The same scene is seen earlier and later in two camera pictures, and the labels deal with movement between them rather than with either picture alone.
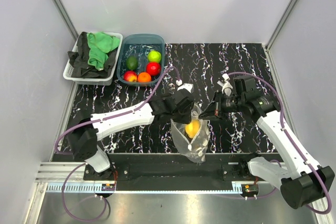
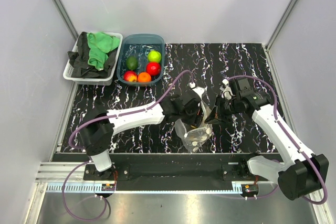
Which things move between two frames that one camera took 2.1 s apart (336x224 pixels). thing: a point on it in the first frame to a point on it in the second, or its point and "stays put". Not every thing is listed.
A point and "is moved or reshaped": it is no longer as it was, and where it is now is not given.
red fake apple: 153,68 stays put
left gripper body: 182,117 to 193,117
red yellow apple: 130,76 stays put
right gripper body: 230,104 stays put
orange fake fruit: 144,77 stays put
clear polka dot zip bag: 192,139 is moved or reshaped
